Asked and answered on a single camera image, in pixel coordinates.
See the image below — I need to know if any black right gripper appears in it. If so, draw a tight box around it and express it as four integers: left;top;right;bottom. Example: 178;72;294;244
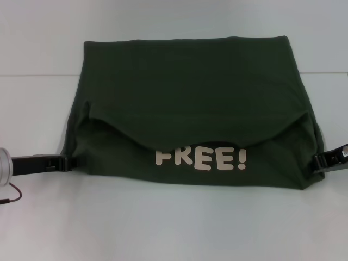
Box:
312;145;348;173

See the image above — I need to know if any dark green shirt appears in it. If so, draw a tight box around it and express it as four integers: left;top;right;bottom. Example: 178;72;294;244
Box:
60;35;326;192

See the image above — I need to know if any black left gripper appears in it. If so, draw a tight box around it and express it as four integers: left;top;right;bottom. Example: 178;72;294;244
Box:
10;154;81;176

